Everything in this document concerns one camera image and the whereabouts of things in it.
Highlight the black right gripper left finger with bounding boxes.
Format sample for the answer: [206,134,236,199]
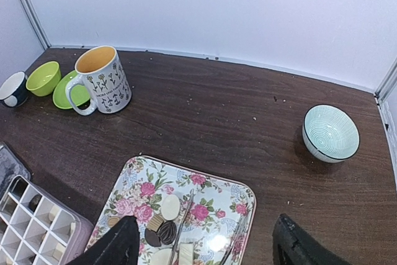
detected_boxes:
[68,216,140,265]

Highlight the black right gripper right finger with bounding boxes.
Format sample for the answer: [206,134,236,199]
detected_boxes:
[272,213,350,265]

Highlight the metal tongs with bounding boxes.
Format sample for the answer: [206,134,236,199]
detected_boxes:
[179,186,255,264]

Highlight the white bar chocolate second row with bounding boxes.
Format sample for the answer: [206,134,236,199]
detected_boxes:
[53,243,66,259]

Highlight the white heart chocolate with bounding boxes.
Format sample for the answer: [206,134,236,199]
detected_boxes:
[48,205,60,222]

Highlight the pink tin box with dividers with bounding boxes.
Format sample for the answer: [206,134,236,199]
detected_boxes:
[1,176,94,264]

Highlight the dark chocolate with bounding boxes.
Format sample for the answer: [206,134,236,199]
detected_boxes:
[28,194,42,213]

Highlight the pink bunny tin lid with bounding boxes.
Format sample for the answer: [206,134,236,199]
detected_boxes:
[0,142,31,197]

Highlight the white oval chocolate upper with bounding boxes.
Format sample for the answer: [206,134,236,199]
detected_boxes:
[161,194,181,221]

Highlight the floral pink tray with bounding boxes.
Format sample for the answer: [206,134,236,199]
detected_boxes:
[87,156,257,264]

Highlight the pale blue ceramic bowl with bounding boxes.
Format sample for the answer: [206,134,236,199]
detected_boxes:
[302,104,360,163]

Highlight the green plate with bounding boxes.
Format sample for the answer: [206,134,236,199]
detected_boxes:
[51,70,92,111]

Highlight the white mug with orange inside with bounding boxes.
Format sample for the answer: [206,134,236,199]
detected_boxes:
[65,45,133,116]

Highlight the green bowl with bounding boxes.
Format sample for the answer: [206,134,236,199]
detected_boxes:
[25,61,61,97]

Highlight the white black bowl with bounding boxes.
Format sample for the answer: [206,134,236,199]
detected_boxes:
[1,71,29,108]

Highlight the right aluminium frame post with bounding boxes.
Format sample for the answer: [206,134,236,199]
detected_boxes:
[374,60,397,105]

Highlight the aluminium frame post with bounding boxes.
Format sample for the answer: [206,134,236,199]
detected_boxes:
[19,0,51,50]
[374,60,397,105]

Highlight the left aluminium frame post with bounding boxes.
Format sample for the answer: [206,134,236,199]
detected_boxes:
[19,0,51,50]

